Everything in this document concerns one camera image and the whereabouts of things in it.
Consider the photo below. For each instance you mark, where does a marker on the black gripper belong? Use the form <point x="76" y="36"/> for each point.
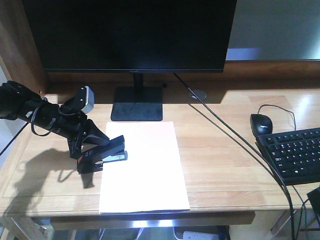
<point x="69" y="125"/>

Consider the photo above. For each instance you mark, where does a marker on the black stapler with orange label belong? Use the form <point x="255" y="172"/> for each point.
<point x="92" y="160"/>

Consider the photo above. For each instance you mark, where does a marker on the white paper sheets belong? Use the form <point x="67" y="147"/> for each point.
<point x="151" y="179"/>

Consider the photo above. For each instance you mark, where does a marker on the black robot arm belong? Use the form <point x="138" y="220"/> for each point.
<point x="19" y="102"/>

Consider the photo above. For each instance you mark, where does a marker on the wooden computer desk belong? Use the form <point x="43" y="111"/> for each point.
<point x="226" y="182"/>

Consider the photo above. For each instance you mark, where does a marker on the black computer monitor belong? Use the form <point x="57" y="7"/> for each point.
<point x="132" y="36"/>

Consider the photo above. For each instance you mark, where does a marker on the black computer mouse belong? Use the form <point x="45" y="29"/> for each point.
<point x="260" y="125"/>

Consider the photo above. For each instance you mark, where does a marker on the black keyboard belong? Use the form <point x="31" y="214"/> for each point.
<point x="295" y="155"/>

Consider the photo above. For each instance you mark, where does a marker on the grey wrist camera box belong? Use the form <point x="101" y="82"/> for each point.
<point x="83" y="100"/>

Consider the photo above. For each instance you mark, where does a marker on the grey desk cable grommet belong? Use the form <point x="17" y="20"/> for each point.
<point x="198" y="94"/>

